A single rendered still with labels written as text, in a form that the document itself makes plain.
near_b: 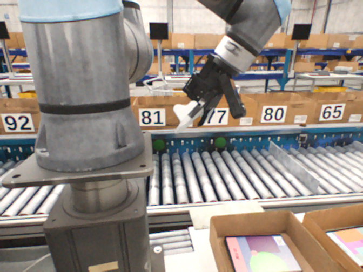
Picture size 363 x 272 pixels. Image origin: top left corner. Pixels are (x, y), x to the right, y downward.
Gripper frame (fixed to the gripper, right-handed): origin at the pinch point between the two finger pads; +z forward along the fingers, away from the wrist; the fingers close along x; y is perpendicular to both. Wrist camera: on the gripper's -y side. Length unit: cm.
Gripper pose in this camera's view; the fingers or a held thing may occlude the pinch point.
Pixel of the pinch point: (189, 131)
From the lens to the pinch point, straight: 60.8
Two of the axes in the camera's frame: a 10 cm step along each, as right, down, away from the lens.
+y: -7.2, -6.5, 2.5
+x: -4.5, 1.6, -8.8
